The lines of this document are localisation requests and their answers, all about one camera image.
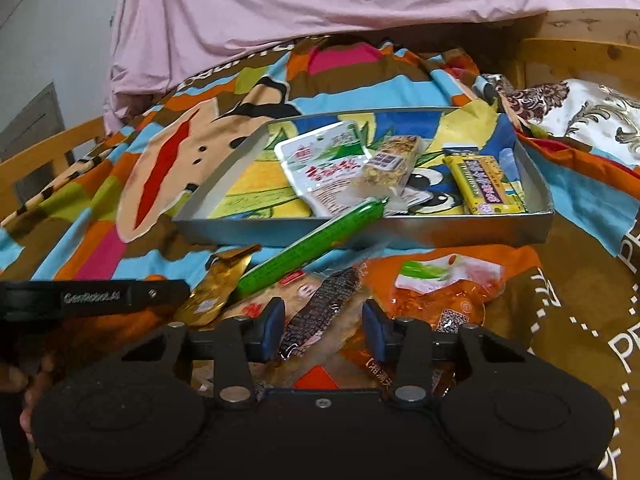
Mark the gold snack packet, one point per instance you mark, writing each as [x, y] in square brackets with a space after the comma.
[215, 285]

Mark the dark brown snack packet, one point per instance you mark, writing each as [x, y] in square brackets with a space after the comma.
[320, 310]

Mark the white green snack packet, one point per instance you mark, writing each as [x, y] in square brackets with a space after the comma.
[320, 160]

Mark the pale snack packet red print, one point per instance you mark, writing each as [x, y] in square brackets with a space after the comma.
[335, 352]

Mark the clear nut bar packet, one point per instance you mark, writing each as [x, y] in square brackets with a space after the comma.
[387, 165]

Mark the white brown floral quilt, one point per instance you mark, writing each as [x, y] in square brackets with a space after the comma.
[590, 110]

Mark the orange snack packet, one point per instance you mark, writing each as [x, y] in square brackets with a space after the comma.
[475, 280]

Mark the yellow snack packet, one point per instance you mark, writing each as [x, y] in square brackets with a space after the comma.
[485, 185]

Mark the green sausage stick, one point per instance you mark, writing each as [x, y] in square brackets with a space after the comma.
[310, 247]

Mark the person's left hand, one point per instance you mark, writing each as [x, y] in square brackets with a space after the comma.
[12, 379]

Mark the printed monkey blanket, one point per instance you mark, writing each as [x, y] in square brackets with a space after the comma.
[100, 240]

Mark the pink bed sheet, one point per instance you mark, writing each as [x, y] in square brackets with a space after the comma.
[300, 0]

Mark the wooden bed frame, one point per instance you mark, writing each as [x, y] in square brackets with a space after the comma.
[575, 55]

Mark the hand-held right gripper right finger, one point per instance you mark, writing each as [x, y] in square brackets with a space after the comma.
[376, 334]

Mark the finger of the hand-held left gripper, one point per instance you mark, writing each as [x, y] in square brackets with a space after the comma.
[160, 292]

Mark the dinosaur print tray box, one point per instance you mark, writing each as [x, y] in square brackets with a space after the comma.
[450, 230]

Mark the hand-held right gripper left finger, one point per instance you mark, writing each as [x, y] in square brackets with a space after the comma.
[270, 332]

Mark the wooden bed rail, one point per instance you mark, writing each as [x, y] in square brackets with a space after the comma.
[50, 152]

